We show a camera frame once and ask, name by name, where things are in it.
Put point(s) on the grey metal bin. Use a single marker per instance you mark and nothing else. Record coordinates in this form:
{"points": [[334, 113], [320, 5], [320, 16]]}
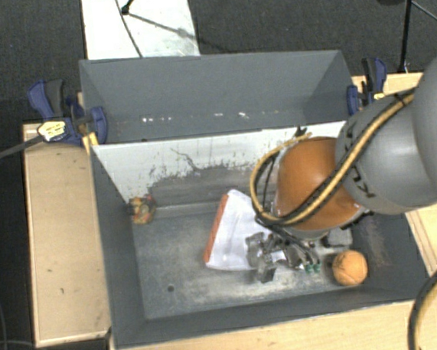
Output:
{"points": [[180, 97]]}

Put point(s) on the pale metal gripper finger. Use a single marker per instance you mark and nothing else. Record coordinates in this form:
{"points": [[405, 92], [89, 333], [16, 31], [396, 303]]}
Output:
{"points": [[257, 246], [267, 272]]}

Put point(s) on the white packet with orange edge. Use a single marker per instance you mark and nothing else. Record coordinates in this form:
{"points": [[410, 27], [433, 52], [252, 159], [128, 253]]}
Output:
{"points": [[229, 234]]}

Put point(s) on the pale wood board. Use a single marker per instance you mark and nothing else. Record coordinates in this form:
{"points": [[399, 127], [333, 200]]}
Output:
{"points": [[65, 239]]}

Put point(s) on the orange ball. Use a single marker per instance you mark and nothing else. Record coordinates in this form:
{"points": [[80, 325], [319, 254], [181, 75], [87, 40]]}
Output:
{"points": [[349, 268]]}

